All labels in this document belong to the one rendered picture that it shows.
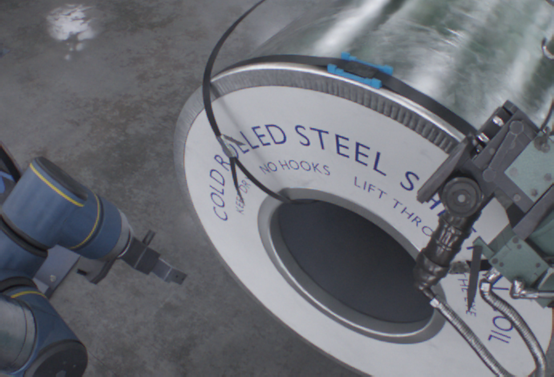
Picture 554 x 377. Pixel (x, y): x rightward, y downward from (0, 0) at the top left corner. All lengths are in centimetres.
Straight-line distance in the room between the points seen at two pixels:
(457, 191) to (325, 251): 94
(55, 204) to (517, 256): 67
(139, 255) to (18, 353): 36
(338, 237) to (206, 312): 78
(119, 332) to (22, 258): 149
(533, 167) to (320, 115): 47
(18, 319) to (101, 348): 159
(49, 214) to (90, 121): 250
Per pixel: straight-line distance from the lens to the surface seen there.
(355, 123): 98
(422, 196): 74
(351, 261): 167
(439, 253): 82
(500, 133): 70
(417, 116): 90
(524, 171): 72
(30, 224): 79
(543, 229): 72
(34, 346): 69
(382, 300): 160
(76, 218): 81
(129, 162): 288
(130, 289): 235
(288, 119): 108
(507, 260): 76
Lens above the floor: 191
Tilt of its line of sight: 46 degrees down
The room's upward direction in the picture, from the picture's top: 6 degrees counter-clockwise
